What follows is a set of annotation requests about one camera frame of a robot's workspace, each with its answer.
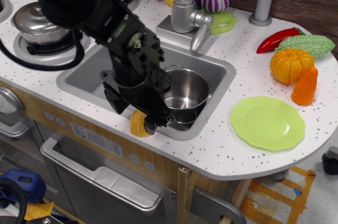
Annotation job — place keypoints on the light green toy slice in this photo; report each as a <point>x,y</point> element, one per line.
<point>223,22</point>

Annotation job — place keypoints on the silver oven door left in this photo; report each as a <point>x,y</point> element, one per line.
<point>20,141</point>

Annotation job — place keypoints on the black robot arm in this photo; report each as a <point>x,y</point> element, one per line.
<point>134,50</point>

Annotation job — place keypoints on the red toy chili pepper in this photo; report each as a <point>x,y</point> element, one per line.
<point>273,41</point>

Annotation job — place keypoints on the silver dishwasher door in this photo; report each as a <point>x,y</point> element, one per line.
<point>103,191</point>

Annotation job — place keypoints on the light green plastic plate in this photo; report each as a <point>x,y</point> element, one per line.
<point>268,123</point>

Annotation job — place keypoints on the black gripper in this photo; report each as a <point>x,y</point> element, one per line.
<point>124,86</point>

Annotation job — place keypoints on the orange toy pumpkin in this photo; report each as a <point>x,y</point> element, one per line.
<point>287,66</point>

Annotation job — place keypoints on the yellow toy corn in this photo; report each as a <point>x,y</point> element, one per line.
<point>137,124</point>

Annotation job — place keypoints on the front grey stove burner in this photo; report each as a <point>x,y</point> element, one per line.
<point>47,56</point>

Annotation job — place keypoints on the purple white toy onion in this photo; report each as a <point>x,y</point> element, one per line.
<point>215,6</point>

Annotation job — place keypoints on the orange toy carrot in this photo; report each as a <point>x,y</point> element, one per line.
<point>305,88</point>

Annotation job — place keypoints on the steel pot in sink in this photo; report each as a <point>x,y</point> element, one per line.
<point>187,96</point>

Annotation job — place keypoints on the black caster wheel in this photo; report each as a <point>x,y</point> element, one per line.
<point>329,160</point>

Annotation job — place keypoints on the green toy bitter gourd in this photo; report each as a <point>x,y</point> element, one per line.
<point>316,45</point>

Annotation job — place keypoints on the silver toy faucet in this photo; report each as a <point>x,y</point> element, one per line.
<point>186,25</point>

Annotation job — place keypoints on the grey support pole right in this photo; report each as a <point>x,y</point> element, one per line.
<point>261,17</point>

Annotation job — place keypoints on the blue clamp tool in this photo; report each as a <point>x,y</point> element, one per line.
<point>31,184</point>

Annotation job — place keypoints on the lidded steel saucepan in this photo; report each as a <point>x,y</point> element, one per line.
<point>35,28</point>

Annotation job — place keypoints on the grey toy sink basin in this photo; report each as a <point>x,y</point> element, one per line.
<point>84,81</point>

